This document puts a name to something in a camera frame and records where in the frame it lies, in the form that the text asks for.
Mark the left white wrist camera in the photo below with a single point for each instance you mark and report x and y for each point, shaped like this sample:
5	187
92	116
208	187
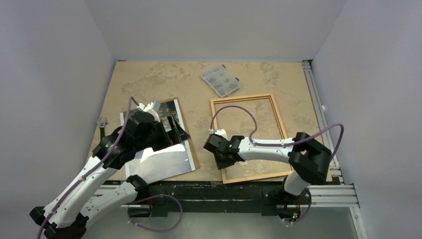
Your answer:
151	108

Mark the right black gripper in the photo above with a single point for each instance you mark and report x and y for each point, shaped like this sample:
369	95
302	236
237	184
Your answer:
212	143

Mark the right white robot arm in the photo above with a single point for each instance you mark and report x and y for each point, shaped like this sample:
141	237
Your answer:
308	158

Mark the clear plastic organizer box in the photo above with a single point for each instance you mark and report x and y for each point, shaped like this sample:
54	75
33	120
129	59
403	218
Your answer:
221	80

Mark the brown frame backing board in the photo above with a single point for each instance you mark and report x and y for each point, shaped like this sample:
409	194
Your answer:
182	157

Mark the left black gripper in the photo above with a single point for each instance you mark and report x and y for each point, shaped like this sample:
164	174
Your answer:
176	137

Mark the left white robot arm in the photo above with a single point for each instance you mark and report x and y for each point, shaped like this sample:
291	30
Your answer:
70	214

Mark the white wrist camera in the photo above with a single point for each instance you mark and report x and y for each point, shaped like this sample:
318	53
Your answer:
220	132
151	108

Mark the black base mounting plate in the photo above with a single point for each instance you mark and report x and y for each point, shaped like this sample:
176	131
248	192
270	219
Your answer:
264	198

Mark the landscape photo print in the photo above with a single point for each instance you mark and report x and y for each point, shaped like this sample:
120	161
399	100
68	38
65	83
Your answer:
154	166

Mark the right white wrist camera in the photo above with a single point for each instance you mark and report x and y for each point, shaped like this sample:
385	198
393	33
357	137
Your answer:
220	132

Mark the wooden picture frame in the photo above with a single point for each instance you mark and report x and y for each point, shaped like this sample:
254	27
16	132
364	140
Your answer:
242	115

